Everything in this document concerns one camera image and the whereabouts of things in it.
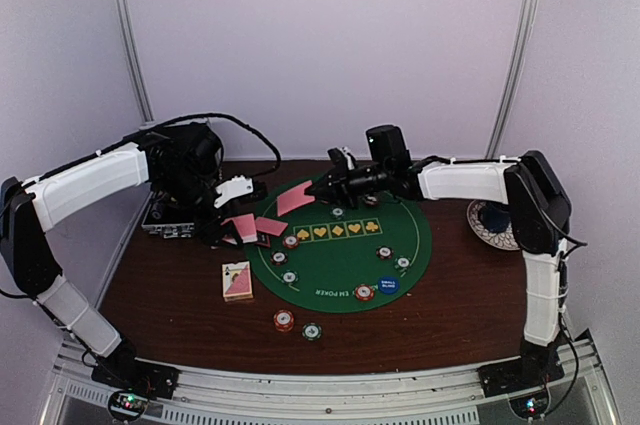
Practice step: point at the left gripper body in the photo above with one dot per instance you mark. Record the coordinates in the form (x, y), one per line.
(203, 223)

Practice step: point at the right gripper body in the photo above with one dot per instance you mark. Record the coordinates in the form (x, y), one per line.
(360, 182)

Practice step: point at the green chip top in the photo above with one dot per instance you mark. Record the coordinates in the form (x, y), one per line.
(338, 213)

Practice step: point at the red-backed card deck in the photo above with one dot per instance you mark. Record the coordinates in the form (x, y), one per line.
(245, 227)

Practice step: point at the dealt card top player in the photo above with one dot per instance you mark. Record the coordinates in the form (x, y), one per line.
(294, 198)

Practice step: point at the dealt card player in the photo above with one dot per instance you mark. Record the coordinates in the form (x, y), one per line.
(294, 198)
(270, 226)

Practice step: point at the brown chip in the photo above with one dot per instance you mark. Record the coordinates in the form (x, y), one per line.
(278, 258)
(384, 252)

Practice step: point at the orange chip bottom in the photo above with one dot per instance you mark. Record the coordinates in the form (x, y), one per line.
(364, 293)

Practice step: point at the blue small blind button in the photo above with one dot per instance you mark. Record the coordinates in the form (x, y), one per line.
(388, 285)

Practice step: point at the orange chip stack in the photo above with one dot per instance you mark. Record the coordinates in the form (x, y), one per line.
(283, 321)

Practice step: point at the green chip stack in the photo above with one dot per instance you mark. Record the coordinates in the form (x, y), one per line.
(312, 331)

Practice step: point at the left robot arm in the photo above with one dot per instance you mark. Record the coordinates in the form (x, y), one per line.
(30, 210)

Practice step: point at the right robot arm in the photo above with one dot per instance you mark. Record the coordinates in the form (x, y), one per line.
(525, 188)

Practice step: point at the aluminium poker case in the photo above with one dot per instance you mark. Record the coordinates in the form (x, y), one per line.
(165, 215)

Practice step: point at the triangular all-in marker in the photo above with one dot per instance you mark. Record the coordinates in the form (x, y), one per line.
(263, 240)

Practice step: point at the tan card box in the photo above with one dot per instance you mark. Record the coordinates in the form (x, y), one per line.
(237, 281)

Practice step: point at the round green poker mat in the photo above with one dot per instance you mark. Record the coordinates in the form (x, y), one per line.
(336, 256)

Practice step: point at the dark blue cup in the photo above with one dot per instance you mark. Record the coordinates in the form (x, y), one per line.
(494, 217)

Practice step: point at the patterned ceramic plate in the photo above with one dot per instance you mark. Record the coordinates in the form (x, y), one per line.
(502, 240)

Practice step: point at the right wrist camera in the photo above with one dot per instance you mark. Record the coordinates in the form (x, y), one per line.
(387, 147)

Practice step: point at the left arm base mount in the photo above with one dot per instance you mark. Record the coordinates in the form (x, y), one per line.
(148, 379)

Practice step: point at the aluminium front rail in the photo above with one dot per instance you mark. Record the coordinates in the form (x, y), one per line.
(451, 395)

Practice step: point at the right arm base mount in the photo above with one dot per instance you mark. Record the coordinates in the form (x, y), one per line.
(512, 376)

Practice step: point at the left frame post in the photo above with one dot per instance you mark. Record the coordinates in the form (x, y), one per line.
(132, 60)

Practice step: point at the frame post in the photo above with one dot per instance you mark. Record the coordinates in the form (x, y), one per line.
(526, 20)
(132, 60)

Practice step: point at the right frame post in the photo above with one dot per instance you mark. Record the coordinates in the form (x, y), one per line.
(526, 20)

